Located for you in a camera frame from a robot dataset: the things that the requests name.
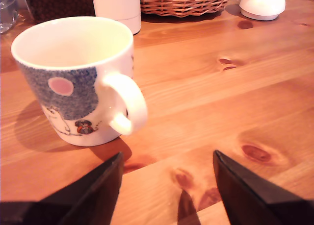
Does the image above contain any clear jar of coffee beans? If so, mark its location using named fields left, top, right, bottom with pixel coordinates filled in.
left=22, top=0, right=96, bottom=24

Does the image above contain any white mug with blue print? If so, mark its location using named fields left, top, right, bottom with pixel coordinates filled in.
left=10, top=16, right=149, bottom=147

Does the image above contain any white insulated bottle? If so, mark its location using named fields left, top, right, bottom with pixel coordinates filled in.
left=91, top=0, right=142, bottom=36

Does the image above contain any large clear water bottle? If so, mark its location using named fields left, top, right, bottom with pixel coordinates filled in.
left=0, top=0, right=19, bottom=35

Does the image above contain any woven wicker basket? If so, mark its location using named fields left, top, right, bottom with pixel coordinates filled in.
left=140, top=0, right=233, bottom=18

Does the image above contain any small white round camera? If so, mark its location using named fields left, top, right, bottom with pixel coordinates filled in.
left=239, top=0, right=287, bottom=22

